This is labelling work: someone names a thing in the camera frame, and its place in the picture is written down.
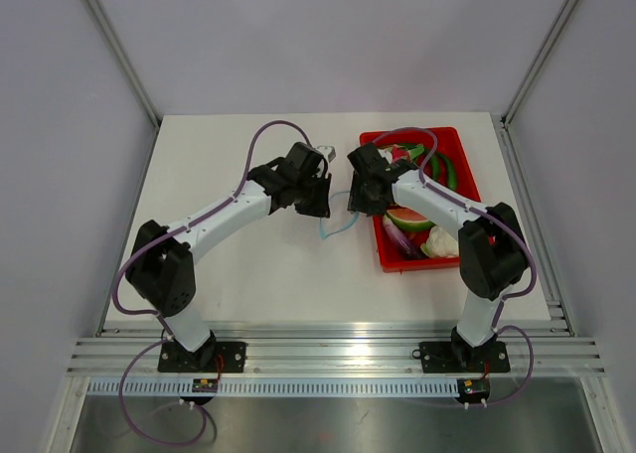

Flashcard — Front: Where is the clear zip top bag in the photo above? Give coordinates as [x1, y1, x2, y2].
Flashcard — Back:
[319, 190, 360, 240]

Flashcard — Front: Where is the toy watermelon slice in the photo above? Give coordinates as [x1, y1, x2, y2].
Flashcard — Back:
[386, 207, 435, 232]

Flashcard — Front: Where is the purple toy eggplant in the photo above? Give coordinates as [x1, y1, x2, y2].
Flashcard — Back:
[382, 216, 423, 260]

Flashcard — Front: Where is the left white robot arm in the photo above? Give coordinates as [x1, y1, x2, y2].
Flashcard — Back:
[124, 142, 336, 373]

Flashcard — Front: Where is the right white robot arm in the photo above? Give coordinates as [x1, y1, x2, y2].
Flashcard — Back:
[347, 143, 536, 373]

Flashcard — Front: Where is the pink toy dragon fruit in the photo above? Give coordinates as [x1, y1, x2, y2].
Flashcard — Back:
[379, 144, 426, 164]

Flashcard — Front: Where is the red plastic tray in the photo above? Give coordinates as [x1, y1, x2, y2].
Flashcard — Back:
[359, 127, 480, 272]

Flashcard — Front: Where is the green toy chili pepper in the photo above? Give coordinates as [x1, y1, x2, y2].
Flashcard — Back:
[417, 144, 458, 191]

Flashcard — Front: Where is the white toy cauliflower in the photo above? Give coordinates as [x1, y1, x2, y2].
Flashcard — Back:
[420, 226, 459, 258]

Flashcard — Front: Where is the right small circuit board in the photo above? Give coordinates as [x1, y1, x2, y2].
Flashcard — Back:
[457, 378, 491, 404]

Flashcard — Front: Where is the small circuit board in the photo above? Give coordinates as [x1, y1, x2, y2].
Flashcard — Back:
[457, 378, 491, 404]
[192, 378, 219, 393]

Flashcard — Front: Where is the left small circuit board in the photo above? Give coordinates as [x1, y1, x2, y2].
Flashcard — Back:
[192, 378, 219, 393]

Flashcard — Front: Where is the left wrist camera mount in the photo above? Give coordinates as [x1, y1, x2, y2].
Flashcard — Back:
[317, 145, 336, 163]

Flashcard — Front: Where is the right aluminium frame post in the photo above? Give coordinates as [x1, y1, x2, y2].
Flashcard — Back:
[499, 0, 595, 126]

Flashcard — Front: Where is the aluminium frame post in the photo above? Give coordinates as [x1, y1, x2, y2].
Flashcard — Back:
[72, 0, 161, 131]
[499, 0, 595, 126]

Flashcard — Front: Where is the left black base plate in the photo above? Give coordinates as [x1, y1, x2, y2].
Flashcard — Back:
[157, 341, 247, 374]

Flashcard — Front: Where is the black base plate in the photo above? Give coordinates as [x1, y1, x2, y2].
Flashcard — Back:
[411, 341, 511, 374]
[157, 341, 247, 374]

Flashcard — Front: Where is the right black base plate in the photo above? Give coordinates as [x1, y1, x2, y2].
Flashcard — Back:
[411, 341, 511, 374]

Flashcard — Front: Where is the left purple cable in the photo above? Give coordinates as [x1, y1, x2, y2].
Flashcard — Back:
[113, 119, 314, 447]

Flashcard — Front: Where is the aluminium mounting rail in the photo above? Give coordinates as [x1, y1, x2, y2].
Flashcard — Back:
[67, 320, 606, 378]

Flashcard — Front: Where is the white slotted cable duct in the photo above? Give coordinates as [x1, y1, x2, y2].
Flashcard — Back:
[87, 377, 458, 398]

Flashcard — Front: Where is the left aluminium frame post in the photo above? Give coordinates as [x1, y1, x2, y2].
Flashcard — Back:
[72, 0, 161, 131]

